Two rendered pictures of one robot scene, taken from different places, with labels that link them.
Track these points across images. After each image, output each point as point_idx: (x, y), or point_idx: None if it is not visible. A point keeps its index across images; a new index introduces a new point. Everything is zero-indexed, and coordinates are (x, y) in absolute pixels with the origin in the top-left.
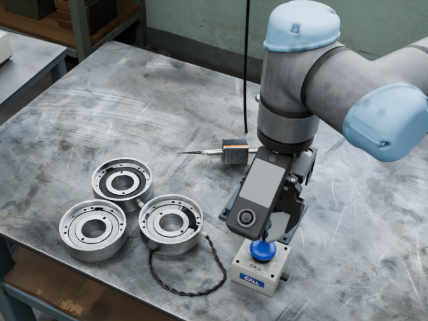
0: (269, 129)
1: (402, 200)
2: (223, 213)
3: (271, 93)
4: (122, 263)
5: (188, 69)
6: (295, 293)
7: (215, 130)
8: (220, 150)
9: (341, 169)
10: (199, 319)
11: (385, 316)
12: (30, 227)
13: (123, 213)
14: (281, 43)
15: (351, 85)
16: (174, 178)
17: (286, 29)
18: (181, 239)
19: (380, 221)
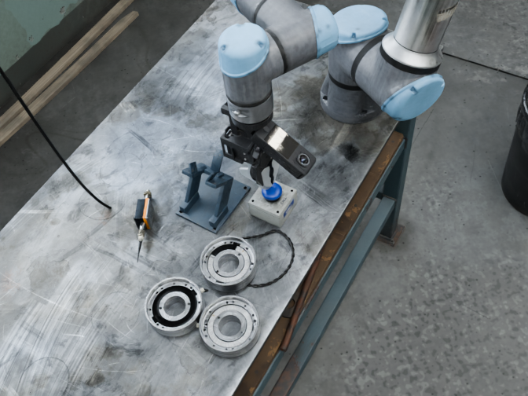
0: (265, 113)
1: (212, 109)
2: (214, 229)
3: (261, 93)
4: (259, 307)
5: None
6: (294, 187)
7: (101, 233)
8: (143, 224)
9: (172, 141)
10: (313, 250)
11: (313, 139)
12: (211, 394)
13: (219, 298)
14: (260, 59)
15: (304, 33)
16: (163, 269)
17: (259, 49)
18: (247, 254)
19: None
